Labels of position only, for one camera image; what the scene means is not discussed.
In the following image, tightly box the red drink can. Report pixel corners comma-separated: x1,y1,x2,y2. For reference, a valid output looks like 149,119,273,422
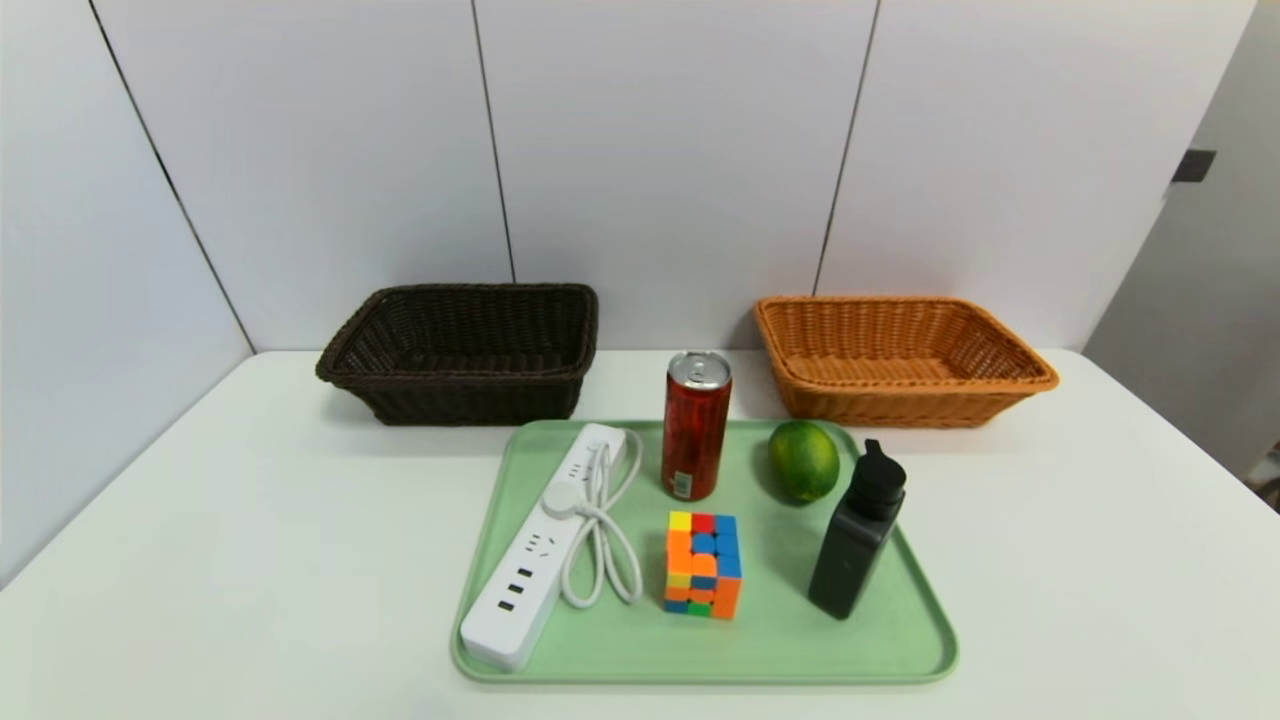
661,350,733,502

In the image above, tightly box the green lime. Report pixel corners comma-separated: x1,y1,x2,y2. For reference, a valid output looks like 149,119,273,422
767,420,841,504

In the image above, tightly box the black bottle with cap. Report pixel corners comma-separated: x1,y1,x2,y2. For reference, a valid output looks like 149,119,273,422
807,439,908,621

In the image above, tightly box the dark brown wicker basket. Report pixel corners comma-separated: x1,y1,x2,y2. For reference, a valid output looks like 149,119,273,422
315,283,599,427

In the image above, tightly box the orange wicker basket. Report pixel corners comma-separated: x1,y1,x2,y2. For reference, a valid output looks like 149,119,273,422
753,295,1060,429

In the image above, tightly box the multicoloured puzzle cube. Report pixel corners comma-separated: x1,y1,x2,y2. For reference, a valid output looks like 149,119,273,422
664,511,743,621

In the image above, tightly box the white power strip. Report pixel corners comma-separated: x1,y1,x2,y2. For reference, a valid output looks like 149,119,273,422
459,422,629,673

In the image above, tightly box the light green plastic tray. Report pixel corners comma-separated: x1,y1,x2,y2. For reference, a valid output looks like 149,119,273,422
450,418,959,687

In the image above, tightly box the white power strip cord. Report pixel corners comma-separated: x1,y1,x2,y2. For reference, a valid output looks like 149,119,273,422
540,428,645,610

